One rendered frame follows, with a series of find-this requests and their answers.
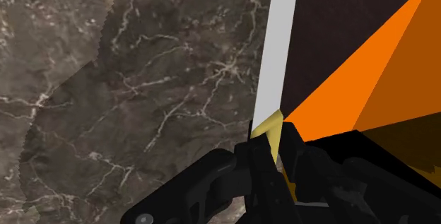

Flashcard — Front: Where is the white yellow and brown box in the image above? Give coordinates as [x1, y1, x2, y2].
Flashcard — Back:
[250, 0, 435, 165]

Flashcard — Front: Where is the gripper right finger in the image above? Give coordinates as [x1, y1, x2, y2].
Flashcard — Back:
[277, 121, 441, 224]

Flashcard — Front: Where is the orange angular block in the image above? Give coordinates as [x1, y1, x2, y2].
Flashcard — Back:
[282, 0, 441, 187]

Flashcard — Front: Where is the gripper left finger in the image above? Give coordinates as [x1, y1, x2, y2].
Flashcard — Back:
[120, 134, 304, 224]

